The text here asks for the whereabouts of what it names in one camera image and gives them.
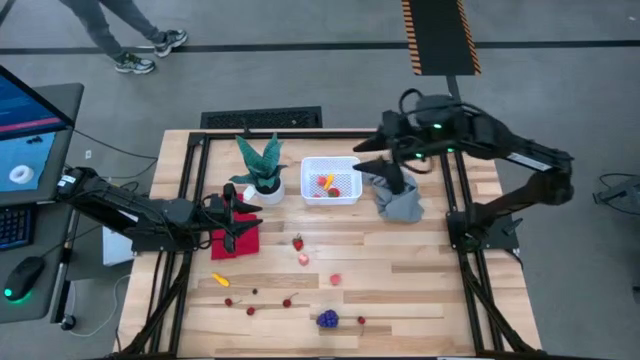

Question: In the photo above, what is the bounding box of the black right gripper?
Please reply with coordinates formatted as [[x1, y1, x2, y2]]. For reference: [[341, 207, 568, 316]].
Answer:
[[351, 109, 424, 196]]

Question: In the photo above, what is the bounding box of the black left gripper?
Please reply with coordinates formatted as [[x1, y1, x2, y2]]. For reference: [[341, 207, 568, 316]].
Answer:
[[205, 182, 265, 254]]

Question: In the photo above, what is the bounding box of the purple grape bunch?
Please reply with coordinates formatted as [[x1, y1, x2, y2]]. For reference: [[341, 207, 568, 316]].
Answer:
[[315, 308, 340, 330]]

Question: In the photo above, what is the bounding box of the red folded cloth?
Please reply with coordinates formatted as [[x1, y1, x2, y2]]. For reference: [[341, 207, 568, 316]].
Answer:
[[210, 192, 261, 261]]

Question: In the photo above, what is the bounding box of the white perforated plastic basket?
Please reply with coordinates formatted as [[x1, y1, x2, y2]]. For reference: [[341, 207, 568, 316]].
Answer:
[[300, 155, 364, 207]]

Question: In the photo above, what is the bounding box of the snake plant in white pot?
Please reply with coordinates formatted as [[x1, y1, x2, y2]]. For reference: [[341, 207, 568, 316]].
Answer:
[[229, 132, 289, 206]]

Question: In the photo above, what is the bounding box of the grey crumpled cloth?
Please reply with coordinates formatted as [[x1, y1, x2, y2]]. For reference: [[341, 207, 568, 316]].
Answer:
[[361, 167, 425, 225]]

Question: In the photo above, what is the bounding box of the black floor vent grille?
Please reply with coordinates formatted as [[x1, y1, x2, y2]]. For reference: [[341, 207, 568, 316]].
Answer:
[[200, 105, 324, 130]]

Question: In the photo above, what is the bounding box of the white box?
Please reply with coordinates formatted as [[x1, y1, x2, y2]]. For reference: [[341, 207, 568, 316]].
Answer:
[[102, 227, 135, 266]]

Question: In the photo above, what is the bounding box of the black mat with orange stripes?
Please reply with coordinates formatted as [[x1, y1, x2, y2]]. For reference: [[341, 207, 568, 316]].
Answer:
[[401, 0, 482, 77]]

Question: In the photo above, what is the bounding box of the grey computer desk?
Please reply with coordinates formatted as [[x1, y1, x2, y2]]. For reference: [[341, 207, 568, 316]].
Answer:
[[0, 82, 85, 325]]

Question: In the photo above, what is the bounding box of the black computer mouse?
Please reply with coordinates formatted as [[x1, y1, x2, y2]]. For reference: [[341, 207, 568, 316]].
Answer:
[[3, 256, 46, 304]]

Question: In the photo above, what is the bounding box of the black backlit keyboard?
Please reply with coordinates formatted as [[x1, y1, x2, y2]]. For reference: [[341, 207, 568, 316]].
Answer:
[[0, 204, 36, 251]]

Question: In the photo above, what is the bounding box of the person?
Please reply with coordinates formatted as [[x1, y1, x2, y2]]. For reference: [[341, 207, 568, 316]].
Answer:
[[58, 0, 189, 76]]

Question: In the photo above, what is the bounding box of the computer monitor with blue screen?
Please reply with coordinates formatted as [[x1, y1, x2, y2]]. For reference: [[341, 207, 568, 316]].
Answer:
[[0, 64, 76, 143]]

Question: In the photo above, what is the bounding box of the black looped cable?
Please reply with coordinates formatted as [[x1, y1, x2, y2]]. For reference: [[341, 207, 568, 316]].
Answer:
[[398, 88, 436, 176]]

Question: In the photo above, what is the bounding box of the black metal table frame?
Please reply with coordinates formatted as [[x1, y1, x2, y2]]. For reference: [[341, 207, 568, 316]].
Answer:
[[115, 127, 544, 360]]

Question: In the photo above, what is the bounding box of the white cable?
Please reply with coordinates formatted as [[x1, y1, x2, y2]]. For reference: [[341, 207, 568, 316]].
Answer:
[[68, 273, 132, 337]]

